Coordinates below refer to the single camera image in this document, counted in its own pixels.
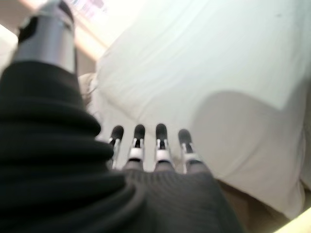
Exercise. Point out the white duvet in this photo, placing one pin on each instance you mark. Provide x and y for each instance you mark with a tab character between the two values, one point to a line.
194	72

